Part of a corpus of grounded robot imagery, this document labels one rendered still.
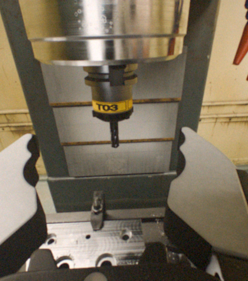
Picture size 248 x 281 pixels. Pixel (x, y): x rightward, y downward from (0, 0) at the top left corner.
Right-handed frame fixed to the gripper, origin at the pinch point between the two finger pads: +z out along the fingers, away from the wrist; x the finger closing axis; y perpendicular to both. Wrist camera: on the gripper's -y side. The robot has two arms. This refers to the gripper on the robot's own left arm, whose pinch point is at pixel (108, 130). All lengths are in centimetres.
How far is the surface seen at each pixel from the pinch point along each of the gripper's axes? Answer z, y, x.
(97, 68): 9.1, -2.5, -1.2
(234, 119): 93, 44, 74
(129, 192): 55, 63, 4
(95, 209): 25.0, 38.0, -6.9
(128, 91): 10.4, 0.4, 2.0
